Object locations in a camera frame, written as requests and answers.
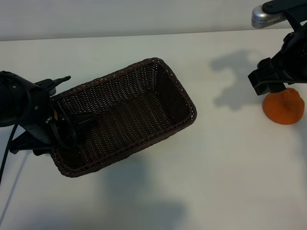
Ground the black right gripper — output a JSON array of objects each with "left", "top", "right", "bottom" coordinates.
[{"left": 248, "top": 20, "right": 307, "bottom": 96}]

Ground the thin black looped cable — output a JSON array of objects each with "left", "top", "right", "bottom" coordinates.
[{"left": 49, "top": 115, "right": 79, "bottom": 150}]

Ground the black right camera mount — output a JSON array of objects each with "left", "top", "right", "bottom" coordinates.
[{"left": 261, "top": 0, "right": 307, "bottom": 33}]

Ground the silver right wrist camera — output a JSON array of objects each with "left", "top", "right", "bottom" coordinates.
[{"left": 251, "top": 4, "right": 288, "bottom": 28}]

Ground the dark brown wicker basket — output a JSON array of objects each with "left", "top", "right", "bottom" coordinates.
[{"left": 49, "top": 57, "right": 198, "bottom": 178}]

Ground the orange fruit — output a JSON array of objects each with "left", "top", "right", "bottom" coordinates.
[{"left": 262, "top": 87, "right": 305, "bottom": 126}]

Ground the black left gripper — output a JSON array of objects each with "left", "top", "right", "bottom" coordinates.
[{"left": 11, "top": 80, "right": 99, "bottom": 157}]

